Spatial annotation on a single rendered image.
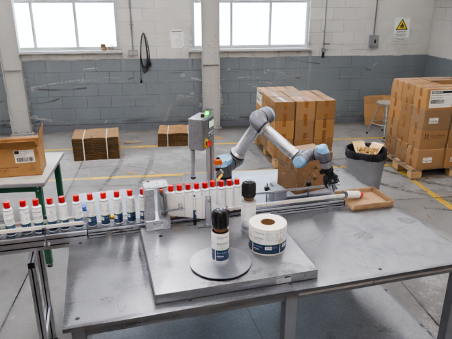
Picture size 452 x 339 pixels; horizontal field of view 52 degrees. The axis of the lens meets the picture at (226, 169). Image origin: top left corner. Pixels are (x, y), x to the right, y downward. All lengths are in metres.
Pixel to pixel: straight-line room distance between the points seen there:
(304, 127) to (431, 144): 1.56
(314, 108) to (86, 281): 4.42
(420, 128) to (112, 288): 4.60
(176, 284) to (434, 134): 4.55
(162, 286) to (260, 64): 6.39
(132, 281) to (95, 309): 0.25
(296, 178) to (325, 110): 3.12
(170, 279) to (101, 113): 6.23
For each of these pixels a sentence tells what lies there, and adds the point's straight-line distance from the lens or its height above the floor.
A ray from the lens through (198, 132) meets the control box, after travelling 2.73.
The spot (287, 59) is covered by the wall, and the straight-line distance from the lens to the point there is 8.35.
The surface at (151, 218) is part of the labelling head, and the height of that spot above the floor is 0.96.
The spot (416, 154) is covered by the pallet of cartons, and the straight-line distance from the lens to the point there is 6.23.
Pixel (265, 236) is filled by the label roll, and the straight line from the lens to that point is 2.41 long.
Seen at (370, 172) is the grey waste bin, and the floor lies 0.41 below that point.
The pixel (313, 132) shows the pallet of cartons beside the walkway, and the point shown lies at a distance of 6.31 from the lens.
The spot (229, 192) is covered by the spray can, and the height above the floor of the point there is 1.01.
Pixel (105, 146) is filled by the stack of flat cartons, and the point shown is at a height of 0.19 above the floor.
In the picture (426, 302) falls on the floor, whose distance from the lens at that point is 3.92.
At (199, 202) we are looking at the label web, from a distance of 2.71.
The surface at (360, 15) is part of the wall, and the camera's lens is 8.70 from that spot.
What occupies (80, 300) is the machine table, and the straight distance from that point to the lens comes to 2.32.
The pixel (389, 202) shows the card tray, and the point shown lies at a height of 0.86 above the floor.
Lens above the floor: 2.13
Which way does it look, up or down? 20 degrees down
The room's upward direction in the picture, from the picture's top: straight up
